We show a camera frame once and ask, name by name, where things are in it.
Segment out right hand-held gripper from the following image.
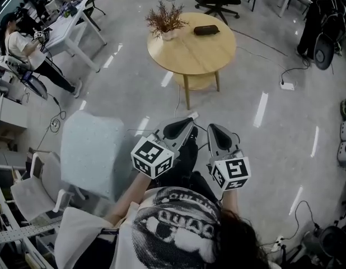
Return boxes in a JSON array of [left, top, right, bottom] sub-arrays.
[[207, 123, 252, 192]]

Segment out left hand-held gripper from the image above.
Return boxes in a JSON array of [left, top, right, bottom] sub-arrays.
[[130, 117, 195, 180]]

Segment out black pouch case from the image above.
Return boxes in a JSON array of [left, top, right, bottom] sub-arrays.
[[193, 25, 221, 36]]

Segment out person's left forearm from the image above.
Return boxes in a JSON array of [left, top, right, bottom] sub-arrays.
[[104, 173, 152, 227]]

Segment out person's right forearm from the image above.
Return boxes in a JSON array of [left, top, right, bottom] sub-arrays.
[[221, 188, 239, 216]]

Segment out person's black trousers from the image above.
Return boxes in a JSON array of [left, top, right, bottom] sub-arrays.
[[155, 127, 222, 205]]

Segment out round wooden side table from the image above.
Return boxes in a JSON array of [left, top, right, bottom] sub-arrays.
[[146, 12, 237, 110]]

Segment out light blue armchair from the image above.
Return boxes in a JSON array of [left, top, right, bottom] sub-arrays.
[[59, 110, 125, 203]]

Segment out white vase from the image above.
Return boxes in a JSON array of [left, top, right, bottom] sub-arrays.
[[161, 29, 178, 41]]

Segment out person's white printed shirt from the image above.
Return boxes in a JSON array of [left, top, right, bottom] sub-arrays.
[[54, 185, 276, 269]]

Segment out dried orange plant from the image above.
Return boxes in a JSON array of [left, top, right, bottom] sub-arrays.
[[144, 0, 190, 38]]

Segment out white chair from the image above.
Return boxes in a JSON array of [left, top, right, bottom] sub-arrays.
[[10, 150, 87, 224]]

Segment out black floor cable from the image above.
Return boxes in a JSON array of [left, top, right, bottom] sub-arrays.
[[280, 57, 311, 85]]

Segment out perforated metal rail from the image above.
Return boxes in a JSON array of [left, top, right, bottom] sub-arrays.
[[0, 219, 64, 245]]

